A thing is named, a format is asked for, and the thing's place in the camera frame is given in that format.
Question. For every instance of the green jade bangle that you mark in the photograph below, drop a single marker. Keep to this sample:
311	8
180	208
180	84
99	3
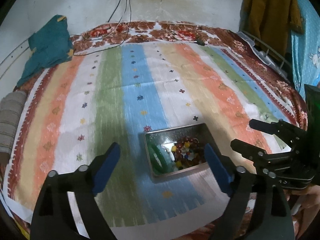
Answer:
160	159

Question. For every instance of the white wire rack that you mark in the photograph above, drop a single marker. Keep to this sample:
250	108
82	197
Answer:
268	55

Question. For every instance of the light blue patterned curtain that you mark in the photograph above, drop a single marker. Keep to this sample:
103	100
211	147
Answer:
305	49

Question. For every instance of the silver metal tin box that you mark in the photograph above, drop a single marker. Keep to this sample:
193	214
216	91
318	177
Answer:
186	146

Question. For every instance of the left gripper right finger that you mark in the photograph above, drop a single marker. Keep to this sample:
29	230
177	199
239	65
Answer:
257	207

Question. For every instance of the mustard hanging garment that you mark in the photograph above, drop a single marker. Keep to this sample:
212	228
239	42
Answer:
272	20

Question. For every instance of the small black device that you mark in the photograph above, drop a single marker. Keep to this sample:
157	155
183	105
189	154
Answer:
200	42

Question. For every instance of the person's right hand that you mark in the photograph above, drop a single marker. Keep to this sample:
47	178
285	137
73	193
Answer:
309	206

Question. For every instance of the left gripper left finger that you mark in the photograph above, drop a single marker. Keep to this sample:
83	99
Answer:
52	216

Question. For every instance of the teal cloth garment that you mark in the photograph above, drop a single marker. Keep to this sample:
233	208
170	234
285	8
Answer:
49	46

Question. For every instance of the grey striped pillow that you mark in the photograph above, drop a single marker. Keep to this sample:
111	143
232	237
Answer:
12	106

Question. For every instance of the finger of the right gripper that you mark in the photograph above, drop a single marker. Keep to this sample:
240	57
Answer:
269	128
248	151

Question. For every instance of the striped colourful bed cloth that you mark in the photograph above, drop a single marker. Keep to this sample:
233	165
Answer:
137	117

